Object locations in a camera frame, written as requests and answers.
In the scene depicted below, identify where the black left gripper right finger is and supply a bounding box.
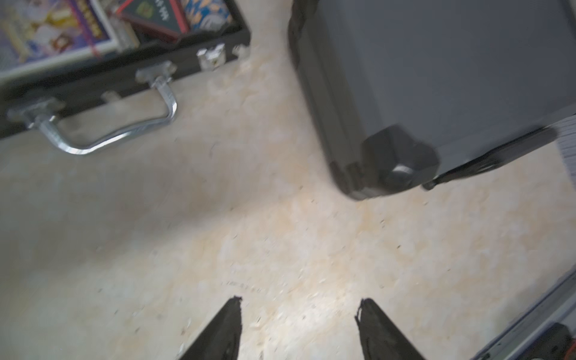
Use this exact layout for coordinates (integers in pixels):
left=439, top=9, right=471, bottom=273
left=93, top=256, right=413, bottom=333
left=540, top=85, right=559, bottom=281
left=355, top=298, right=425, bottom=360

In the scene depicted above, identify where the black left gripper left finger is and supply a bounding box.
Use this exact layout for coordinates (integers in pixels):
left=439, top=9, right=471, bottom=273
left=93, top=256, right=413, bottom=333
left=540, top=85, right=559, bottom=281
left=179, top=296, right=242, bottom=360

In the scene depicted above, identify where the large dark grey poker case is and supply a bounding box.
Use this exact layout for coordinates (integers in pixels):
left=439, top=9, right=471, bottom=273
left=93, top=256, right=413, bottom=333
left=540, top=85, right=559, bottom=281
left=287, top=1, right=575, bottom=200

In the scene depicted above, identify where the medium black poker case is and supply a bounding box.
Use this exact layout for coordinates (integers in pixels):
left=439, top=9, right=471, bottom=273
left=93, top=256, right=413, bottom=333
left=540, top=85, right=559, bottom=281
left=1, top=1, right=251, bottom=155

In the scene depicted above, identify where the black triangular all-in button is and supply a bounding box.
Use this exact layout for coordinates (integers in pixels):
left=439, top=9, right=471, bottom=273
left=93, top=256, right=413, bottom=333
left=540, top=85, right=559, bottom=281
left=113, top=0, right=190, bottom=41

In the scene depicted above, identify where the purple white card box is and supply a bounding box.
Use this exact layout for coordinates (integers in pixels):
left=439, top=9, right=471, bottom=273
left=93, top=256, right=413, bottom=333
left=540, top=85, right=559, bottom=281
left=1, top=1, right=121, bottom=80

